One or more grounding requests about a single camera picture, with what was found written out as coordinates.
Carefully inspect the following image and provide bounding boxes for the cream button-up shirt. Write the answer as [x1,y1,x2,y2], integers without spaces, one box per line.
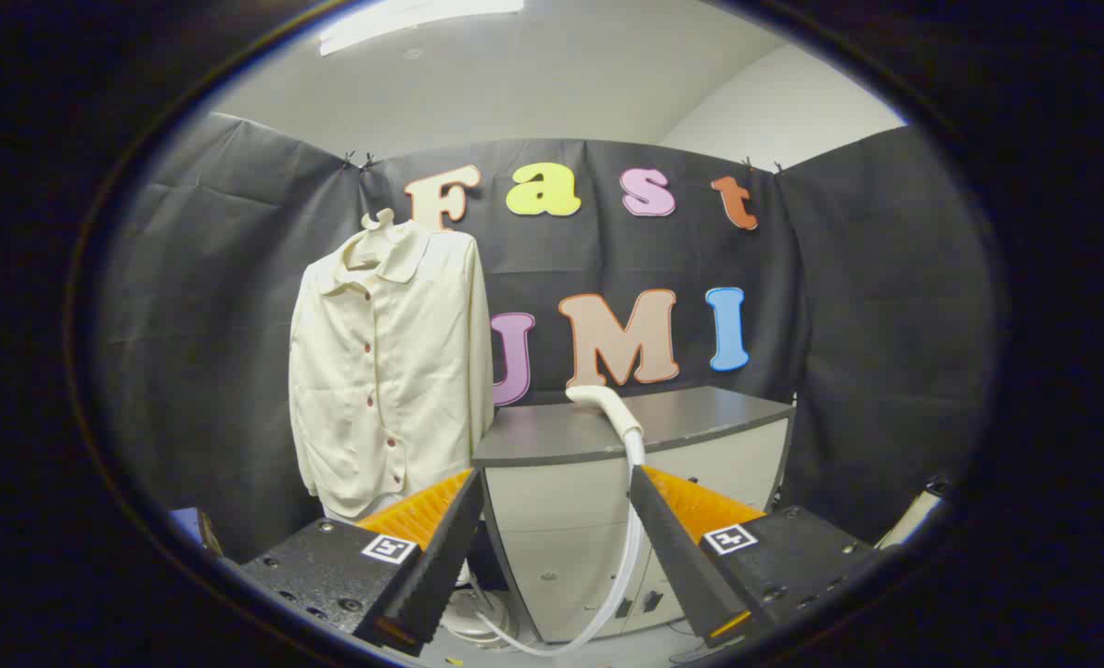
[288,219,495,520]

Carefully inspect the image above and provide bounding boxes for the white plastic clothes hanger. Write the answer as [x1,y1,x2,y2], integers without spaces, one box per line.
[343,209,423,272]

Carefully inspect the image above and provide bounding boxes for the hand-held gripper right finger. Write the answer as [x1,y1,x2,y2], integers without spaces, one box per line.
[628,464,887,650]

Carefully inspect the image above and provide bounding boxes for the white cylindrical object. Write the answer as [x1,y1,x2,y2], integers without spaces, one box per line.
[877,482,948,550]

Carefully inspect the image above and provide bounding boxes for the small blue object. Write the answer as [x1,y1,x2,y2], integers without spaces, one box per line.
[170,507,224,558]

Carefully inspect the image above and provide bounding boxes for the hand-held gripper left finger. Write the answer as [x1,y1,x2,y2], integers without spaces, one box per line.
[237,467,486,660]

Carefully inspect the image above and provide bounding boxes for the grey-topped white cabinet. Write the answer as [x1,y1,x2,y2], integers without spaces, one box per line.
[471,386,794,643]

